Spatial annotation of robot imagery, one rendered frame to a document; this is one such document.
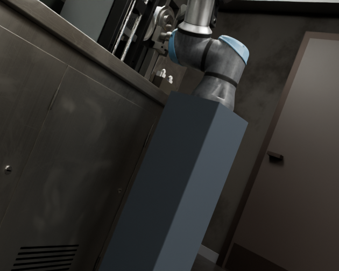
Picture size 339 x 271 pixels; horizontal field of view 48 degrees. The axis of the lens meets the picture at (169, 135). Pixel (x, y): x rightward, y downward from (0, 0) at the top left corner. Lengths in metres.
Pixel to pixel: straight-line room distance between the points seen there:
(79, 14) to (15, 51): 0.70
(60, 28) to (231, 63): 0.56
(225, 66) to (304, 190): 2.05
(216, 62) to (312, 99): 2.16
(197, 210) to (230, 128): 0.28
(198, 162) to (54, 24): 0.55
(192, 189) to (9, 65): 0.60
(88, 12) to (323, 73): 2.30
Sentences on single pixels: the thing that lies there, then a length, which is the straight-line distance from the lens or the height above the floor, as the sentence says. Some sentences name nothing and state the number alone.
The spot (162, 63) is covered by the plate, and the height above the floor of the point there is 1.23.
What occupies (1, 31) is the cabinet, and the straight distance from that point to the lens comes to 0.89.
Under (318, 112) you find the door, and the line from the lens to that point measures 3.30.
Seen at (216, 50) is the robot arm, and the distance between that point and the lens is 1.27.
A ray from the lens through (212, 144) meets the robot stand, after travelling 1.16.
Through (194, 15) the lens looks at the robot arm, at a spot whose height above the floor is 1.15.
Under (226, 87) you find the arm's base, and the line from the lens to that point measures 1.24.
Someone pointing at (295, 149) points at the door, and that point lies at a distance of 3.26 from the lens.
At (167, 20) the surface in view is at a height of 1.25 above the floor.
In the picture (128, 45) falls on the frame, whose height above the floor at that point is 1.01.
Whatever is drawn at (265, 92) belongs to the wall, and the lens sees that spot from 3.59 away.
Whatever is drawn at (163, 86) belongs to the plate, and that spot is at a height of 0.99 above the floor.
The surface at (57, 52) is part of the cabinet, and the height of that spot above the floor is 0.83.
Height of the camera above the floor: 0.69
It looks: 3 degrees up
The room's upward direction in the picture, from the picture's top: 22 degrees clockwise
